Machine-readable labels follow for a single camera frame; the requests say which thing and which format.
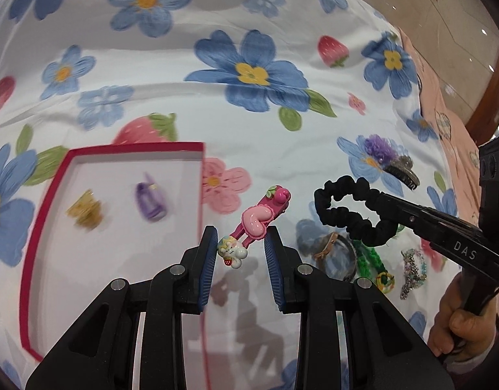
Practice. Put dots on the pink printed blanket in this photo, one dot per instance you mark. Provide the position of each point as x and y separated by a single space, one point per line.
440 101

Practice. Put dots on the yellow hair claw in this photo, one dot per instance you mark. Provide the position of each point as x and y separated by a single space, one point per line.
86 210

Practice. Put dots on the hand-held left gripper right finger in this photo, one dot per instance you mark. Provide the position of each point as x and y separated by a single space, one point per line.
274 272

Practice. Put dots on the gold and brown watch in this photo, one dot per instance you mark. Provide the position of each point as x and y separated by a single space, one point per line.
335 252

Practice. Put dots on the pink bunny hair clip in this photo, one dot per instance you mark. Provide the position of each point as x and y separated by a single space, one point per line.
257 221

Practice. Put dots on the brown wooden furniture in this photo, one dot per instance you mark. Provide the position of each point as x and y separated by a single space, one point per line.
491 109

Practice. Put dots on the person's right hand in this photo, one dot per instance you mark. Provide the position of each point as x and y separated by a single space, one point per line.
448 333

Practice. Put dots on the floral bedsheet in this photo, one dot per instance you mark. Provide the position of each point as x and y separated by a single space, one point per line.
172 69

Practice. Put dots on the red-edged white box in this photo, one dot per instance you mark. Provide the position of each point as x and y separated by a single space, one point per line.
111 260

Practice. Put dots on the purple flower hair claw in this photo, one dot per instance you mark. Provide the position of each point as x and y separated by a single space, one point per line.
385 152

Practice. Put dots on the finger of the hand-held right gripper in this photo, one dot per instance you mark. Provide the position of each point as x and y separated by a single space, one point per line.
414 229
412 207

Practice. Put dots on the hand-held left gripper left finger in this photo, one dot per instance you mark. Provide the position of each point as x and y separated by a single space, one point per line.
209 270

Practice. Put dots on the black scrunchie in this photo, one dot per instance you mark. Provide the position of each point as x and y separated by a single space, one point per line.
347 227

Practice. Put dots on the green braided flower band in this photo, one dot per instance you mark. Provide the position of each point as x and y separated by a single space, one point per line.
371 262

